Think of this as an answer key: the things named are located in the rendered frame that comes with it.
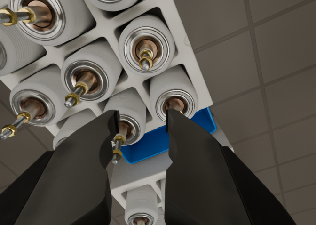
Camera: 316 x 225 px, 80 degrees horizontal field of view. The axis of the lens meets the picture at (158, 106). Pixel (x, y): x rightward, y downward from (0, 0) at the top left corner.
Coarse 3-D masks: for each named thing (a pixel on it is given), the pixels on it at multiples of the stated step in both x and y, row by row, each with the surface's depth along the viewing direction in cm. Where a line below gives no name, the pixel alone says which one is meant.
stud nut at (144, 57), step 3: (144, 57) 24; (147, 57) 24; (150, 57) 25; (141, 60) 24; (147, 60) 24; (150, 60) 24; (141, 63) 25; (150, 63) 25; (141, 66) 25; (150, 66) 25
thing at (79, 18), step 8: (8, 0) 27; (64, 0) 28; (72, 0) 30; (80, 0) 33; (64, 8) 28; (72, 8) 29; (80, 8) 32; (72, 16) 29; (80, 16) 32; (88, 16) 37; (16, 24) 29; (72, 24) 30; (80, 24) 33; (88, 24) 38; (64, 32) 30; (72, 32) 31; (80, 32) 36; (32, 40) 30; (40, 40) 30; (56, 40) 30; (64, 40) 31
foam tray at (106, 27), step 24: (0, 0) 33; (144, 0) 34; (168, 0) 34; (96, 24) 36; (120, 24) 36; (168, 24) 36; (48, 48) 37; (72, 48) 38; (24, 72) 40; (192, 72) 41; (144, 96) 43
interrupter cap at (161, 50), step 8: (136, 32) 30; (144, 32) 30; (152, 32) 30; (160, 32) 30; (128, 40) 30; (136, 40) 30; (144, 40) 31; (152, 40) 30; (160, 40) 30; (128, 48) 31; (136, 48) 31; (160, 48) 31; (168, 48) 31; (128, 56) 31; (136, 56) 32; (160, 56) 32; (168, 56) 32; (136, 64) 32; (160, 64) 32; (144, 72) 33; (152, 72) 33
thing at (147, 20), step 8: (144, 16) 34; (152, 16) 36; (128, 24) 31; (136, 24) 30; (144, 24) 30; (152, 24) 30; (160, 24) 30; (128, 32) 30; (168, 32) 31; (120, 40) 31; (168, 40) 31; (120, 48) 31; (120, 56) 32; (128, 64) 32; (168, 64) 33; (136, 72) 33; (160, 72) 34
